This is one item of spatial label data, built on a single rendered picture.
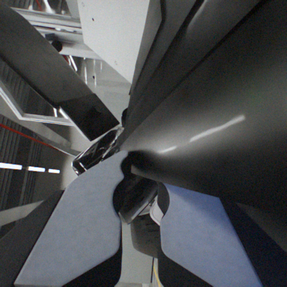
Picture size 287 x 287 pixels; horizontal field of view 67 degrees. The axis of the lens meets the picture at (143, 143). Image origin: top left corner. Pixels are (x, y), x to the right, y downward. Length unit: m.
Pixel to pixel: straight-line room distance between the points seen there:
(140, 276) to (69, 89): 7.60
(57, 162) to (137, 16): 12.56
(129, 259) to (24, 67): 7.44
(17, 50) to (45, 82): 0.05
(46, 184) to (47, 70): 12.73
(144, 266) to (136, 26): 7.48
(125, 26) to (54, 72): 0.23
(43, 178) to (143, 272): 7.74
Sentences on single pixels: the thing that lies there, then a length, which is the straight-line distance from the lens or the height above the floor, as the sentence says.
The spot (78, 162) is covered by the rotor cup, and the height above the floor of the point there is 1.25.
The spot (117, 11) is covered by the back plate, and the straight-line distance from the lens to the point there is 0.55.
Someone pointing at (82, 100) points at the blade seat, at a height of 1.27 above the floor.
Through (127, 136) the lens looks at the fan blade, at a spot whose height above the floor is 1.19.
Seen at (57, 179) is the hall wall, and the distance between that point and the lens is 12.88.
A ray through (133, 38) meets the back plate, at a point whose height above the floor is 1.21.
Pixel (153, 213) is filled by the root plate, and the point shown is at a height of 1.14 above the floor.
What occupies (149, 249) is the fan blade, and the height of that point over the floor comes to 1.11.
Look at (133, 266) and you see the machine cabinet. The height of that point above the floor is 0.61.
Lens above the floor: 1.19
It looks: 4 degrees down
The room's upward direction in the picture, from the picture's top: 83 degrees counter-clockwise
